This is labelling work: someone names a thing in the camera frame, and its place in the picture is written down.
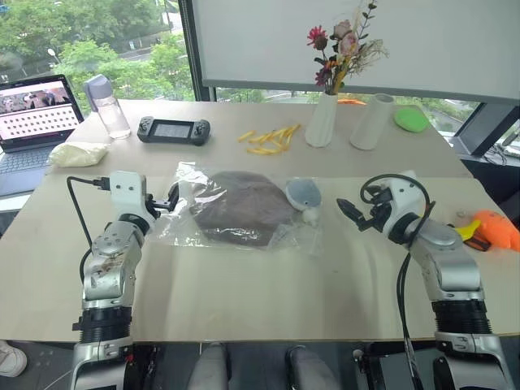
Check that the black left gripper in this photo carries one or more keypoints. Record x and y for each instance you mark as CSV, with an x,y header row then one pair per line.
x,y
151,205

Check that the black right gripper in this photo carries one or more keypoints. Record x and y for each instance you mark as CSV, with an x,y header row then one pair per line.
x,y
375,207

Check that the clear plastic bag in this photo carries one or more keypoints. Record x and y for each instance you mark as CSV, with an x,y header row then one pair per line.
x,y
243,243

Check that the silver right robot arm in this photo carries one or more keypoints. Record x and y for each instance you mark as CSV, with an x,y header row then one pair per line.
x,y
447,260

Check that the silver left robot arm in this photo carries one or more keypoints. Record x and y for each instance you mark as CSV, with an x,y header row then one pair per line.
x,y
107,264

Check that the grey blue plush item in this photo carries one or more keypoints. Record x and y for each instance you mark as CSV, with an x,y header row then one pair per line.
x,y
302,194

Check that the black handheld game console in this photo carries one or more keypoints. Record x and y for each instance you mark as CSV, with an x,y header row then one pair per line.
x,y
174,131

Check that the white empty tall vase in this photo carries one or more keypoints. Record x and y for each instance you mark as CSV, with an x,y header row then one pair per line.
x,y
371,122

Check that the yellow toy fry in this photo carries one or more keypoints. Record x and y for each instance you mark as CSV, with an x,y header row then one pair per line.
x,y
247,135
258,151
291,131
275,133
263,138
279,145

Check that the white ribbed vase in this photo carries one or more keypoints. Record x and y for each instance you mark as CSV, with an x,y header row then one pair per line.
x,y
321,122

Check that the white cloth bag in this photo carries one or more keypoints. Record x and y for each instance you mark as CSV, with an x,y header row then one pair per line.
x,y
77,154

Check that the clear water bottle purple lid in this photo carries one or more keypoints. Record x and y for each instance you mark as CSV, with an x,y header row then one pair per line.
x,y
109,109

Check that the lime green oval object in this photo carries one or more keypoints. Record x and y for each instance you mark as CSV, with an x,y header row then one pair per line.
x,y
410,120

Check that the yellow toy banana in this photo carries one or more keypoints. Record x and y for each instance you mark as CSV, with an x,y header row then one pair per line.
x,y
467,230

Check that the small orange flat object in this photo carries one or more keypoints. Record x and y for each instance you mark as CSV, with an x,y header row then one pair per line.
x,y
351,101

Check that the orange plush toy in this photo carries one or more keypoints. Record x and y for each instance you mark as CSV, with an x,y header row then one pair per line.
x,y
497,229

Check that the open laptop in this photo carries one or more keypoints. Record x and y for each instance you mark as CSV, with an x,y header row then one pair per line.
x,y
34,122

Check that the grey rounded shape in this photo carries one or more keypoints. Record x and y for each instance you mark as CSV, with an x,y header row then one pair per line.
x,y
310,369
209,367

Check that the dried flower bouquet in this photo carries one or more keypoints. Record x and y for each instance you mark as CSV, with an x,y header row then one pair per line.
x,y
341,53

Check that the white roller blind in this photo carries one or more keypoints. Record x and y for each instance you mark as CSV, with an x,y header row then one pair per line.
x,y
406,44

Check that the white sneaker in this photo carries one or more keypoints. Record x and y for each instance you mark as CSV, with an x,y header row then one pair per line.
x,y
11,359

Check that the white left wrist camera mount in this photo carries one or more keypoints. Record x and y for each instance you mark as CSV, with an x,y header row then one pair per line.
x,y
126,191

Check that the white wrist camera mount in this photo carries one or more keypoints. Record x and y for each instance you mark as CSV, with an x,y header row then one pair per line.
x,y
126,191
406,199

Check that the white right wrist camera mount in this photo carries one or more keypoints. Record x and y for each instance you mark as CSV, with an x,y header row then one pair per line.
x,y
406,199

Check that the black window frame post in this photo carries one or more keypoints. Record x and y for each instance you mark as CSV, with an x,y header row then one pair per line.
x,y
193,53

